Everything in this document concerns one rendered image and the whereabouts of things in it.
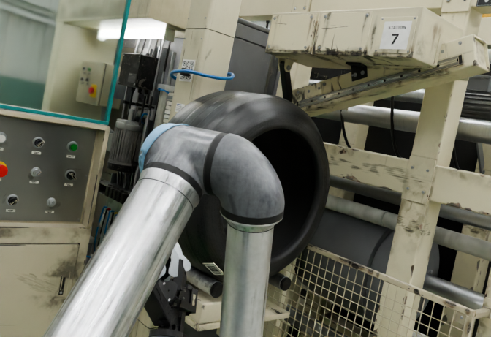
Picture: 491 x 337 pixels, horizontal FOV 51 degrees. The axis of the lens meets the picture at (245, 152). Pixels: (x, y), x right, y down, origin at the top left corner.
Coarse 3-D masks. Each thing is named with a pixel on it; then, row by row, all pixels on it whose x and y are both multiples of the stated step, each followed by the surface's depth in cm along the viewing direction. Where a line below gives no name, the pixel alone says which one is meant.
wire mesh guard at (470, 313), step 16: (336, 256) 172; (304, 272) 182; (368, 272) 162; (304, 288) 182; (416, 288) 150; (304, 304) 181; (384, 304) 158; (448, 304) 143; (368, 336) 161; (448, 336) 142; (464, 336) 139
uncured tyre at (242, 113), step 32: (224, 96) 152; (256, 96) 149; (224, 128) 139; (256, 128) 143; (288, 128) 150; (288, 160) 184; (320, 160) 162; (288, 192) 184; (320, 192) 165; (192, 224) 138; (288, 224) 179; (192, 256) 143; (224, 256) 143; (288, 256) 160
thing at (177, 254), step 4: (176, 244) 118; (176, 248) 117; (172, 252) 116; (176, 252) 116; (180, 252) 117; (172, 256) 116; (176, 256) 115; (180, 256) 116; (172, 260) 115; (176, 260) 115; (184, 260) 118; (188, 260) 119; (172, 264) 115; (176, 264) 114; (184, 264) 117; (188, 264) 119; (172, 268) 114; (176, 268) 114; (184, 268) 117; (188, 268) 118; (172, 272) 114; (176, 272) 113; (172, 276) 113; (176, 276) 113
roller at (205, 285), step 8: (192, 272) 151; (200, 272) 150; (192, 280) 150; (200, 280) 147; (208, 280) 146; (216, 280) 146; (200, 288) 147; (208, 288) 144; (216, 288) 144; (216, 296) 144
